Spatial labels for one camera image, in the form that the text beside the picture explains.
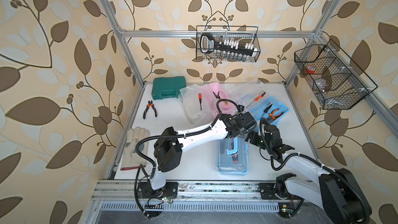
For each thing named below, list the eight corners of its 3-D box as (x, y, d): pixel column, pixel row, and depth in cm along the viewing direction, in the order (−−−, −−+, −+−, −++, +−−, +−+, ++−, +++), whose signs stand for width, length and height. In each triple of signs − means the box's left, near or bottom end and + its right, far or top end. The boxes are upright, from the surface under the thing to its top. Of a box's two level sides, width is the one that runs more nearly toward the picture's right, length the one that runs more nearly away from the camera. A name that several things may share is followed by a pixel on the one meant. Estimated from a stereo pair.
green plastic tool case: (150, 100, 113) (148, 95, 109) (155, 81, 126) (154, 76, 122) (183, 100, 113) (183, 95, 109) (186, 81, 126) (185, 76, 122)
